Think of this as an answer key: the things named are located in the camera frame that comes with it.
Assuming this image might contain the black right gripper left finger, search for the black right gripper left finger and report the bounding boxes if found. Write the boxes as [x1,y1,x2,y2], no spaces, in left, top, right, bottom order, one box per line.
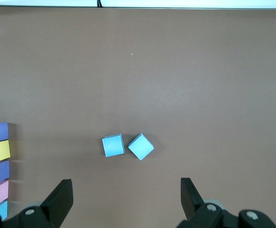
[0,179,74,228]

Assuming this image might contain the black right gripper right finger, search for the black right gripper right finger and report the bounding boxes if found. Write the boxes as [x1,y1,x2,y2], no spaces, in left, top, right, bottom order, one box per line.
[177,177,276,228]

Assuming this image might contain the brown table mat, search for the brown table mat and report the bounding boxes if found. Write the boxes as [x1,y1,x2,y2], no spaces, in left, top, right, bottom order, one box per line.
[0,6,276,228]

